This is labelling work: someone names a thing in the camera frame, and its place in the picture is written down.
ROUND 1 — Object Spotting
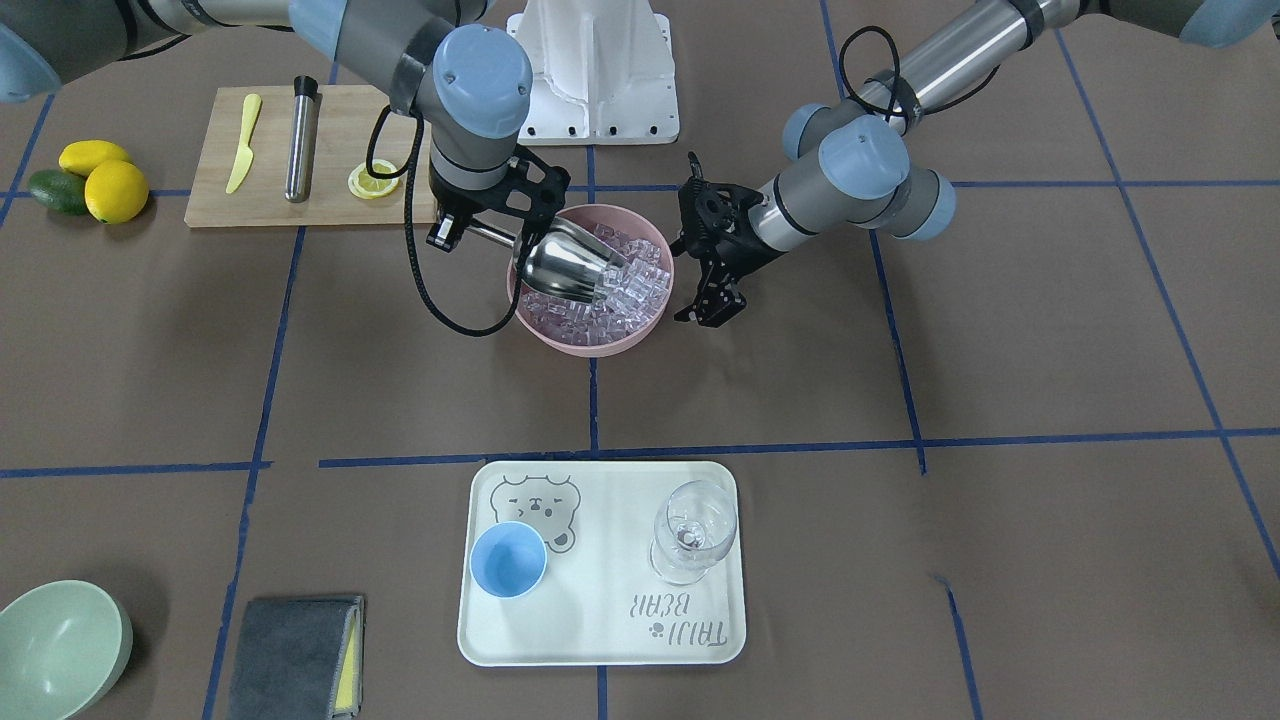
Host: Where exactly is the clear wine glass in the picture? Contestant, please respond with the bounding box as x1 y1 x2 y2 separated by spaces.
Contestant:
649 480 739 585

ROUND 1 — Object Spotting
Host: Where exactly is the yellow plastic knife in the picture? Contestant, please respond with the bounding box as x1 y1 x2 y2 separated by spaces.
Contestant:
224 94 262 195

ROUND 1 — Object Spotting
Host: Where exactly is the wooden cutting board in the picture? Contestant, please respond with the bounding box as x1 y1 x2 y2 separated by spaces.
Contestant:
186 85 404 229

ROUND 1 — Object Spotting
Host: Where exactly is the lemon slice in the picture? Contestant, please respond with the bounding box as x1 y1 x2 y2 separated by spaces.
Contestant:
347 158 403 200

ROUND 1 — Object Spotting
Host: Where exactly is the green bowl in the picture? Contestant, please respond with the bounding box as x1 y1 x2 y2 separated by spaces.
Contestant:
1 580 134 719

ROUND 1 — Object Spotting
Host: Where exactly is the pink bowl of ice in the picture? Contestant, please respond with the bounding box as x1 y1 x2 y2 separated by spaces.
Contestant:
515 204 675 357

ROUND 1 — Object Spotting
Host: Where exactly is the steel ice scoop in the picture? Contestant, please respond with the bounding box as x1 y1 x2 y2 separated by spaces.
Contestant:
466 217 627 304

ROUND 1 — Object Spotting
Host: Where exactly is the blue plastic cup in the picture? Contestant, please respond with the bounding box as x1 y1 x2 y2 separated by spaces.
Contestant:
467 521 549 600

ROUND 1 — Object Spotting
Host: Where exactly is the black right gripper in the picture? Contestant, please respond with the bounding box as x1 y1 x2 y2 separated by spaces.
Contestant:
428 146 571 251

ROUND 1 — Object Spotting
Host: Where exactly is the steel rolling pin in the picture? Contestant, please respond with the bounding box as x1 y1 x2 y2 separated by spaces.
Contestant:
284 76 320 204

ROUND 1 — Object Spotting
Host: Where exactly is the yellow lemon back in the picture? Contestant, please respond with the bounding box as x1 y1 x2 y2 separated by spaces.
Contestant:
58 138 132 178

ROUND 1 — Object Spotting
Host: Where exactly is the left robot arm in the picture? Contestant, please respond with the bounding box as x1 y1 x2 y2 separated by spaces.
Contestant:
672 1 1277 327

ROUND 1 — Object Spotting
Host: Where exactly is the green avocado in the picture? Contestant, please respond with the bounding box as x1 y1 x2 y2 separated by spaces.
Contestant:
27 169 90 217

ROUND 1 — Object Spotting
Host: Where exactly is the yellow lemon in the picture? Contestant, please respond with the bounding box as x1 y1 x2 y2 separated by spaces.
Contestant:
84 160 150 225
58 138 132 178

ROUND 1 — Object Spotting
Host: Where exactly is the grey folded cloth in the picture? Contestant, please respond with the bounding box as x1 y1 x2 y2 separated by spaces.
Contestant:
227 594 366 719

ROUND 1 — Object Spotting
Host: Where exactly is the yellow lemon front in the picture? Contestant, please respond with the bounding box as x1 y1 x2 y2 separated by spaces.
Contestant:
84 160 150 225

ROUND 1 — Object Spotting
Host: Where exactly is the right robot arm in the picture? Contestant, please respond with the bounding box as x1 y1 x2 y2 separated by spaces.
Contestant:
1 1 570 250

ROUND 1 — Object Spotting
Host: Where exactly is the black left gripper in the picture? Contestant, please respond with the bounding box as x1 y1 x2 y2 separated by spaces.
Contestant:
672 152 783 328

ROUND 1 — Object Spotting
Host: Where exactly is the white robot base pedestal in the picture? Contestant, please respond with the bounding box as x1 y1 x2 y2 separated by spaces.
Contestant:
506 1 681 146

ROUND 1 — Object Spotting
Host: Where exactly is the cream serving tray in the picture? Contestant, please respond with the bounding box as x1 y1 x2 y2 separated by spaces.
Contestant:
457 461 748 666

